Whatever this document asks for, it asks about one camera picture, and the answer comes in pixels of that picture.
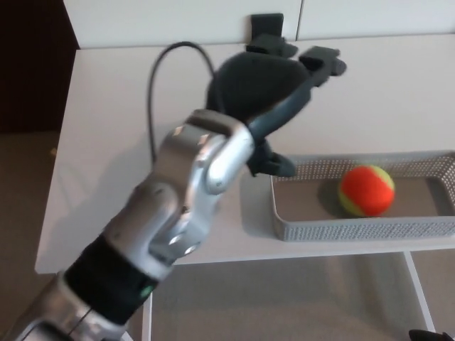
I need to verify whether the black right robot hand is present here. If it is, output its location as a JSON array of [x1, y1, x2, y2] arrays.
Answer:
[[408, 329, 453, 341]]

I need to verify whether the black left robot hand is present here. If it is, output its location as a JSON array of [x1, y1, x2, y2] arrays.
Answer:
[[205, 33, 348, 178]]

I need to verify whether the orange and yellow tennis ball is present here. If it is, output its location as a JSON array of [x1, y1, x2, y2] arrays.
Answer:
[[337, 164, 396, 218]]

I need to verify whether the white table leg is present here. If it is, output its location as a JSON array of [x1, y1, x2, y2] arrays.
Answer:
[[141, 293, 154, 341], [402, 250, 437, 341]]

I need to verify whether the grey perforated metal tray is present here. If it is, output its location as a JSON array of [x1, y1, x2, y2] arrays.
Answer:
[[269, 151, 455, 243]]

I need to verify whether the black clamp bracket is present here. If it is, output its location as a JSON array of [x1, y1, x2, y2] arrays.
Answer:
[[250, 13, 285, 40]]

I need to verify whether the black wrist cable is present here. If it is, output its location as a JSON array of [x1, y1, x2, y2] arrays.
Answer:
[[146, 41, 218, 161]]

